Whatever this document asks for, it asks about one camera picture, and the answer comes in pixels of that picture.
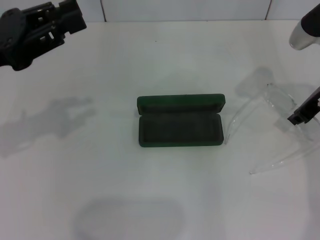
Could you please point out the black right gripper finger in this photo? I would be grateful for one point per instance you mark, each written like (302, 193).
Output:
(305, 110)

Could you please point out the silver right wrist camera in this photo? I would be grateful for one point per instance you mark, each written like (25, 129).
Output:
(300, 37)

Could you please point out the clear white glasses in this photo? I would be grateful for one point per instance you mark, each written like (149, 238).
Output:
(277, 100)

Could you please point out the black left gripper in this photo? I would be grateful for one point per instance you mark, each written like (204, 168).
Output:
(17, 40)

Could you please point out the green glasses case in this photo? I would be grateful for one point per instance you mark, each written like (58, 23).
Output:
(180, 125)

